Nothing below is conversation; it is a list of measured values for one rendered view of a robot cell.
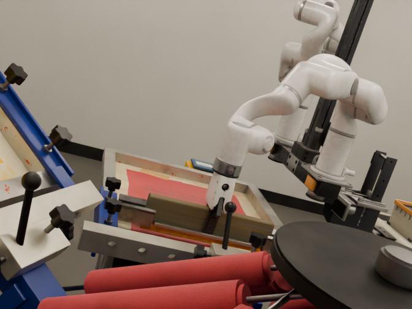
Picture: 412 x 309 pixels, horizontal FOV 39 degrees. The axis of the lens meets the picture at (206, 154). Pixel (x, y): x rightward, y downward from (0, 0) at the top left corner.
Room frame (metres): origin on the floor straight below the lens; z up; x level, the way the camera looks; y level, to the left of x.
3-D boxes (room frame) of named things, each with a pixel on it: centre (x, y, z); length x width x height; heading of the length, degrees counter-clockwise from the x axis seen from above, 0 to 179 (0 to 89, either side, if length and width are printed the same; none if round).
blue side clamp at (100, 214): (1.39, 0.19, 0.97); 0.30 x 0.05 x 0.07; 13
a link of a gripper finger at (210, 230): (1.46, -0.07, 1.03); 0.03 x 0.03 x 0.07; 13
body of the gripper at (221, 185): (1.49, -0.06, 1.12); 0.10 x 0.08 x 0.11; 13
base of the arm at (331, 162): (2.02, -0.45, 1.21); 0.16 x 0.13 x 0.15; 107
